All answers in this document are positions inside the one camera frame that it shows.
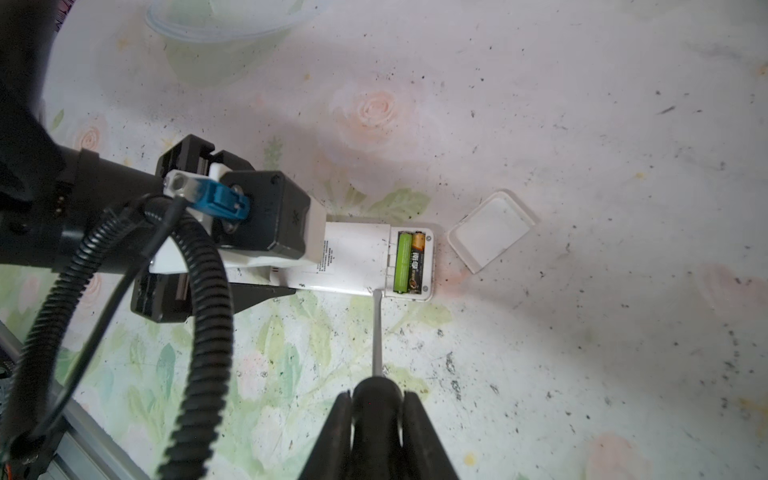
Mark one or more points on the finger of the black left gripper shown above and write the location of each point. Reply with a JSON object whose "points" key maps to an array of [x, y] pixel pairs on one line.
{"points": [[245, 295]]}

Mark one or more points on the black yellow screwdriver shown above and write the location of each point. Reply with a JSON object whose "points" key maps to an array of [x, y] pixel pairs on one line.
{"points": [[376, 407]]}

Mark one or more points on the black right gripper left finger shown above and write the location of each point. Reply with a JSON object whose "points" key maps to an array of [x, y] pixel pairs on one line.
{"points": [[331, 453]]}

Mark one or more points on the black gold AAA battery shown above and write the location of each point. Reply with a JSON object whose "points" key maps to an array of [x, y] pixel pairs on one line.
{"points": [[416, 262]]}

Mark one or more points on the aluminium front rail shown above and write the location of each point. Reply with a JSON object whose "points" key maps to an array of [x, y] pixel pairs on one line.
{"points": [[79, 449]]}

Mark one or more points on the clear plastic bowl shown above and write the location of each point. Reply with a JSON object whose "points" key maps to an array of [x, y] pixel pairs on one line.
{"points": [[209, 43]]}

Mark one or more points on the green AAA battery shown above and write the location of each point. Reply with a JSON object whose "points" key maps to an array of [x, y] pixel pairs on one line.
{"points": [[402, 263]]}

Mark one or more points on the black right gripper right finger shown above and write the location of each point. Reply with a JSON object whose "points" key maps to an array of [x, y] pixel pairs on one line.
{"points": [[424, 453]]}

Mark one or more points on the white remote control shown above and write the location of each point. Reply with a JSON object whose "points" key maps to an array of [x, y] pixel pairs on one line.
{"points": [[357, 259]]}

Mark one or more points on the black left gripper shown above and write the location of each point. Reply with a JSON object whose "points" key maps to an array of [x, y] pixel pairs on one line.
{"points": [[46, 231]]}

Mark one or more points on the white battery cover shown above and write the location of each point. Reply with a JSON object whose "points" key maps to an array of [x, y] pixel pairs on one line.
{"points": [[496, 224]]}

